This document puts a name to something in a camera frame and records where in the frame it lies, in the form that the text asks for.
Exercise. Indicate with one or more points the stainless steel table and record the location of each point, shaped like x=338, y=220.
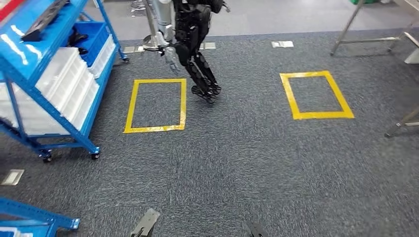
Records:
x=370, y=40
x=402, y=123

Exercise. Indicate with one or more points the black flat plastic part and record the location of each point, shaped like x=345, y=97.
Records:
x=42, y=21

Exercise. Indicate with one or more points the white plastic crate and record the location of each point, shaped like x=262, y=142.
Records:
x=59, y=65
x=9, y=233
x=83, y=111
x=103, y=60
x=78, y=88

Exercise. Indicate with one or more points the blue plastic crate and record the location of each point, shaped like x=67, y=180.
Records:
x=95, y=39

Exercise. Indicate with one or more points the yellow floor tape square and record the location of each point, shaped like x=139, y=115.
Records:
x=157, y=81
x=324, y=115

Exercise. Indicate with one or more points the red barrier belt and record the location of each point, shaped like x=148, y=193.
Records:
x=8, y=6

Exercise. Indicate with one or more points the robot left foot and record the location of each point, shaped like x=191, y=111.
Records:
x=145, y=222

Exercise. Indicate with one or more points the black plastic trim part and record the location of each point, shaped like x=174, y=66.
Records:
x=75, y=39

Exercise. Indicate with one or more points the black silver humanoid robot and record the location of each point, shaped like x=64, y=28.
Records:
x=193, y=32

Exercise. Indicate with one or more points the chrome stand pole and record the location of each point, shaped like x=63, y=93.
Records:
x=150, y=19

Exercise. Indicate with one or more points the grey floor socket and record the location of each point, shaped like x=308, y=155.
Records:
x=12, y=177
x=208, y=45
x=282, y=44
x=132, y=49

